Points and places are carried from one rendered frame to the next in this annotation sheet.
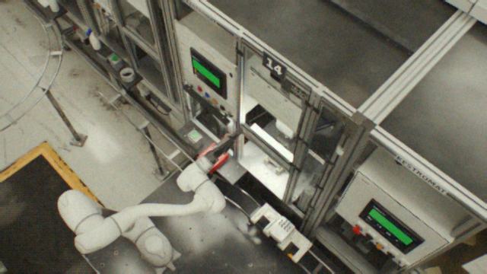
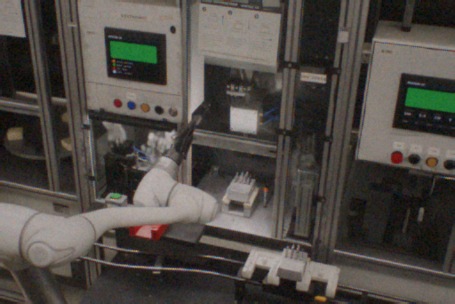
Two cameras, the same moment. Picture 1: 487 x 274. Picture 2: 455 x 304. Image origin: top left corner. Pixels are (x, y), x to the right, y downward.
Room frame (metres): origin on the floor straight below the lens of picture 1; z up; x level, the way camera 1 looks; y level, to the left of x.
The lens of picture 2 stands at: (-0.78, 0.78, 2.37)
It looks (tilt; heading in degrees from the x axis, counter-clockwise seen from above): 28 degrees down; 334
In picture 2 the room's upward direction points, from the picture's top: 2 degrees clockwise
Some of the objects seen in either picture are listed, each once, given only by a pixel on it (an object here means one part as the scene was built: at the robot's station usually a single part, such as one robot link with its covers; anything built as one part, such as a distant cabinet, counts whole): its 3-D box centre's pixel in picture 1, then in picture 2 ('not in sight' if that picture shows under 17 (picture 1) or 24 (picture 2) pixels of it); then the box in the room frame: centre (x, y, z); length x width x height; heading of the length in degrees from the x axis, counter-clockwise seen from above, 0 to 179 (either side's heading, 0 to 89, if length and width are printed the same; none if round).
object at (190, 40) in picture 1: (222, 62); (143, 53); (1.41, 0.13, 1.60); 0.42 x 0.29 x 0.46; 48
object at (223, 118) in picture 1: (206, 103); (131, 119); (1.31, 0.22, 1.37); 0.36 x 0.04 x 0.04; 48
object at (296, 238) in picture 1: (280, 233); (291, 277); (0.74, -0.24, 0.84); 0.36 x 0.14 x 0.10; 48
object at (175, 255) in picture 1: (162, 256); not in sight; (0.60, 0.47, 0.71); 0.22 x 0.18 x 0.06; 48
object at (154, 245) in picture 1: (155, 246); not in sight; (0.62, 0.49, 0.85); 0.18 x 0.16 x 0.22; 46
